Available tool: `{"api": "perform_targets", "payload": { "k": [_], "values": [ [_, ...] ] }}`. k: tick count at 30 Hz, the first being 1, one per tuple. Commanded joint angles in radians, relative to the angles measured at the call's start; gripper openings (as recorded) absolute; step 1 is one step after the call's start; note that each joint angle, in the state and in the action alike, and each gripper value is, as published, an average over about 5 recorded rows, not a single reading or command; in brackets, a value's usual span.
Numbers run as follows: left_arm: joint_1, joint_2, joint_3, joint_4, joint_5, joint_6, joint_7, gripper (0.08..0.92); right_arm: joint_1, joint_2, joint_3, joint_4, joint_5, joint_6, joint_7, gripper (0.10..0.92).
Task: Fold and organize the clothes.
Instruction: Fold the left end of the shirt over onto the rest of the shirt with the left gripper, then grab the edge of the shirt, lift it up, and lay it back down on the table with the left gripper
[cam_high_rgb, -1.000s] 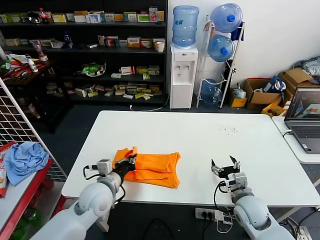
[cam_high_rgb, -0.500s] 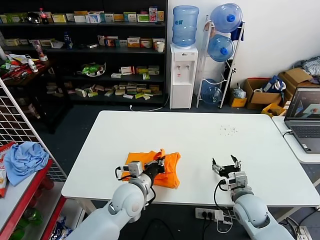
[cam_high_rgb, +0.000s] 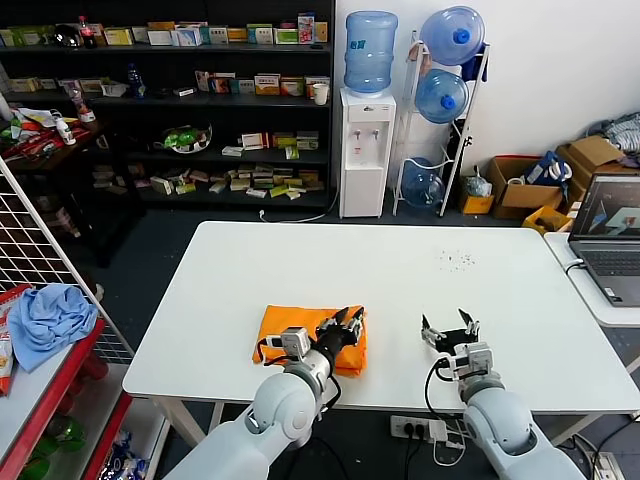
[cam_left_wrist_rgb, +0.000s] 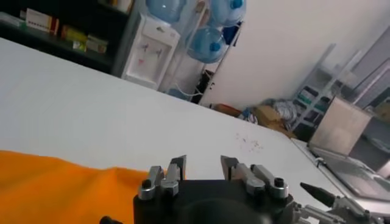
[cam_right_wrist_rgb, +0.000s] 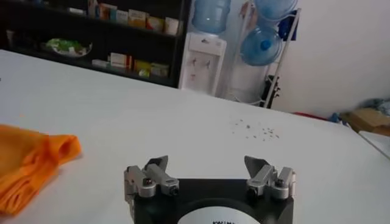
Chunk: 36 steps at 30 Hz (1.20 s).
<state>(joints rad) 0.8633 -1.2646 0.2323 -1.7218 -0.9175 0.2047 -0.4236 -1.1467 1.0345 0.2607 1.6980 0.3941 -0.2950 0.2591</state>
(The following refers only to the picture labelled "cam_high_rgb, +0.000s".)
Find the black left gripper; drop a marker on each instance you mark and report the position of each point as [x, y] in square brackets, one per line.
[336, 342]

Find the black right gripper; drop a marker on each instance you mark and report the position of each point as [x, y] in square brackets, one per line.
[457, 339]

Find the orange t-shirt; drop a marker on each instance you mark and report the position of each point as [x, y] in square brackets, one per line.
[295, 325]

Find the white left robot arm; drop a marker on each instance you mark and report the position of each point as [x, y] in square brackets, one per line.
[280, 410]

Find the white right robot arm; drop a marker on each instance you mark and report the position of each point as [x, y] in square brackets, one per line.
[510, 430]

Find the striped clothes pile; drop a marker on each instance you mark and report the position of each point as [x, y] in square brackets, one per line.
[620, 132]

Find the scattered dark crumbs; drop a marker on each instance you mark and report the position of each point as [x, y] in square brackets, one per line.
[457, 261]

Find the white power adapter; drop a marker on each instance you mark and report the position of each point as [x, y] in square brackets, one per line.
[437, 431]

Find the white power strip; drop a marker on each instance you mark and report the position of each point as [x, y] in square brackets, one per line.
[606, 462]
[407, 427]

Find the clear plastic bag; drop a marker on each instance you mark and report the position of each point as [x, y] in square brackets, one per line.
[477, 186]

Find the blue water jug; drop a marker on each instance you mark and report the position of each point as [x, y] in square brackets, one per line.
[421, 185]
[451, 32]
[440, 97]
[370, 52]

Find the red edged cardboard box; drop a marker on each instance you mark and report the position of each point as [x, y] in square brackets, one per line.
[520, 195]

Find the yellow white medicine box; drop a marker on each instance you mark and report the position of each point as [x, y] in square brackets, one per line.
[309, 179]
[267, 85]

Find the white water dispenser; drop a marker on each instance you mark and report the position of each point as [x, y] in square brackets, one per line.
[364, 165]

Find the grey open laptop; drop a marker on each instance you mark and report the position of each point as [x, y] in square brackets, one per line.
[607, 250]

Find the small green box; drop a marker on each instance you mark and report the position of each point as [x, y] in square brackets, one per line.
[292, 153]

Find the blue white bag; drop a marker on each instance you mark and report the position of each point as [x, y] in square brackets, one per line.
[547, 170]

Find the yellow green medicine box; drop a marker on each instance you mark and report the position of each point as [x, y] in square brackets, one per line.
[284, 140]

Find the white red striped box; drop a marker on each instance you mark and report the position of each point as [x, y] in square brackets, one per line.
[257, 141]

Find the white metal jug rack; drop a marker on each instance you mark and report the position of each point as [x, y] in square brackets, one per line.
[403, 127]

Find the white flat box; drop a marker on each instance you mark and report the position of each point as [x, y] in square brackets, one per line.
[233, 151]
[184, 91]

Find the tan open cardboard box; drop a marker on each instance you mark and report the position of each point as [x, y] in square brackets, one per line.
[592, 160]

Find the white paper cup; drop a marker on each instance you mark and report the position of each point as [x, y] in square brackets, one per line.
[321, 95]

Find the red white medicine box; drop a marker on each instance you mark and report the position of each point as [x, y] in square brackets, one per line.
[292, 87]

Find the bowl of green packets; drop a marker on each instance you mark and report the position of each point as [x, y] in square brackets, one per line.
[183, 140]

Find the orange white medicine box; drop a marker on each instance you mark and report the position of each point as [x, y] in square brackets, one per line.
[309, 82]

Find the white teal medicine box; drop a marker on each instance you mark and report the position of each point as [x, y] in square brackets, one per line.
[246, 87]

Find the dark blue hanging cloth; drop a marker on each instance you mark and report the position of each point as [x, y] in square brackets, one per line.
[474, 67]

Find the red orange medicine box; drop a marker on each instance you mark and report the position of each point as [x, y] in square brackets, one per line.
[222, 84]

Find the pink white medicine box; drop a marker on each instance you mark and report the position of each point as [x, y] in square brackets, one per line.
[202, 81]

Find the black shelving unit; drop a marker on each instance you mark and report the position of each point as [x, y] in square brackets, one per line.
[150, 112]

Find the light blue crumpled cloth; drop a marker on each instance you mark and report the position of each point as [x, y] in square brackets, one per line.
[51, 320]

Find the red metal cart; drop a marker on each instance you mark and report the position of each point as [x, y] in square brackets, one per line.
[60, 400]

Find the green plastic bottle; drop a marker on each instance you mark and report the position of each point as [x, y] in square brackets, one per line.
[65, 435]

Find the pink colourful tall box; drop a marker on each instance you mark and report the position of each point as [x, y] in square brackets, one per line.
[306, 29]

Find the blue plastic bottle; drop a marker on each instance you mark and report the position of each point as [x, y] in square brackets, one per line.
[135, 82]

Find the dark wooden desk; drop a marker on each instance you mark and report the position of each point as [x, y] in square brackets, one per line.
[60, 170]

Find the blue white medicine box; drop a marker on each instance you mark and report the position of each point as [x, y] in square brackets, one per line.
[188, 36]

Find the white open carton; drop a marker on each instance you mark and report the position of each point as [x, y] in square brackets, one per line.
[114, 90]

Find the red white snack bag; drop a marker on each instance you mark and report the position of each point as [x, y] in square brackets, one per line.
[6, 350]

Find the white plastic bottle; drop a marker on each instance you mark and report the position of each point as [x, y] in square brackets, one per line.
[64, 131]

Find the pink drink bottle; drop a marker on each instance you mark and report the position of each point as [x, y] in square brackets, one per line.
[82, 106]

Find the red snack packet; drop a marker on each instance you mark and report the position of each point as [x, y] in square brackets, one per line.
[45, 142]

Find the cola bottle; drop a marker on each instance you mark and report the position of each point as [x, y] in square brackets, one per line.
[88, 34]

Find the shiny dark round bowl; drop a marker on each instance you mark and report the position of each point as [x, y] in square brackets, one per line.
[67, 36]

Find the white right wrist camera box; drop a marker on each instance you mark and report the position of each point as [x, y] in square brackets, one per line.
[474, 361]

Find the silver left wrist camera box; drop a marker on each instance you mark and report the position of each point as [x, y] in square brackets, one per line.
[292, 342]

